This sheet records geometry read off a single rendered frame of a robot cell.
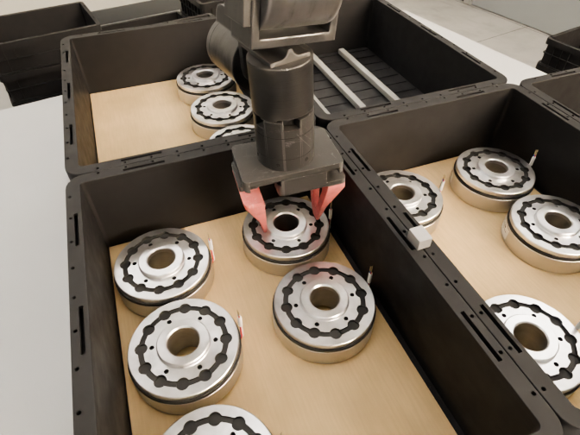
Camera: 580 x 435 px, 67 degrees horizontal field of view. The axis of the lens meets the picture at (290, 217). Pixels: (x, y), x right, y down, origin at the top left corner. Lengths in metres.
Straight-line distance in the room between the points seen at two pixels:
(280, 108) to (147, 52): 0.52
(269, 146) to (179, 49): 0.50
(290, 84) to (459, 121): 0.35
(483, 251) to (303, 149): 0.27
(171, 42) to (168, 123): 0.17
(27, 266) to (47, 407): 0.25
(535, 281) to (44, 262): 0.68
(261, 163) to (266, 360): 0.19
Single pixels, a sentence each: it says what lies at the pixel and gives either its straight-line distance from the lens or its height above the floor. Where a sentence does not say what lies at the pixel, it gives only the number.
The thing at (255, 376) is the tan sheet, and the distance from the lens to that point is 0.44.
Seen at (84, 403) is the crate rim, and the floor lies 0.93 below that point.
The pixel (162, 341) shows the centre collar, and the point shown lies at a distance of 0.43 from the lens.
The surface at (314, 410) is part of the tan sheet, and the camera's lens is 0.43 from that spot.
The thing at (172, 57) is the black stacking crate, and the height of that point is 0.87.
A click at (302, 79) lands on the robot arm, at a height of 1.05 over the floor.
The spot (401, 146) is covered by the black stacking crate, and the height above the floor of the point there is 0.87.
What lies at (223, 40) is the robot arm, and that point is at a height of 1.06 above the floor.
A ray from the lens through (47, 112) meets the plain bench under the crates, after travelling 1.16.
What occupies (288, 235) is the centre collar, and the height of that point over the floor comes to 0.87.
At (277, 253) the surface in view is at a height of 0.86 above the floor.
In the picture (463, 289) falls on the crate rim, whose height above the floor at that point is 0.93.
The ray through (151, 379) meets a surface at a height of 0.86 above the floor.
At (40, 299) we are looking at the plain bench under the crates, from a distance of 0.74.
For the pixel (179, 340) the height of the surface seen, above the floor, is 0.85.
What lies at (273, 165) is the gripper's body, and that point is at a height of 0.97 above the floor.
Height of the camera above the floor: 1.23
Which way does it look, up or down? 44 degrees down
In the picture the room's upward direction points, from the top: straight up
